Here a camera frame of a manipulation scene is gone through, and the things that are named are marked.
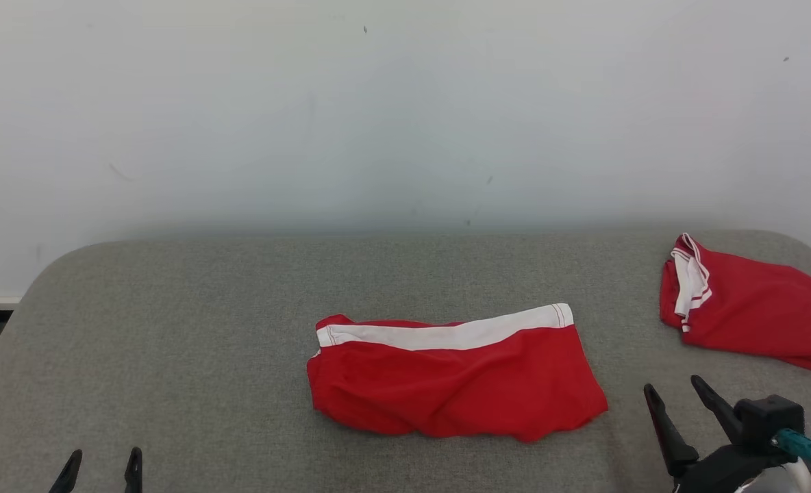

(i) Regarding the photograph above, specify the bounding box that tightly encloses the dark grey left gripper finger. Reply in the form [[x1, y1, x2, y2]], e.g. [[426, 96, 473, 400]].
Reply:
[[49, 449, 83, 493], [123, 447, 145, 493]]

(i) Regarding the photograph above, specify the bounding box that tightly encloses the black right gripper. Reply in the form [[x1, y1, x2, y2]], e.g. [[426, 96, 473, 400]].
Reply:
[[642, 375, 788, 493]]

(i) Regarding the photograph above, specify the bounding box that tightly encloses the red basketball jersey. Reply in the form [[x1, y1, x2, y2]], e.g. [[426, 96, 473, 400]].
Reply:
[[658, 232, 811, 381]]

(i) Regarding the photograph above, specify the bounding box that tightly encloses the red shorts white waistband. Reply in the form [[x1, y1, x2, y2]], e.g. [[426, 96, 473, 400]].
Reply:
[[305, 303, 610, 443]]

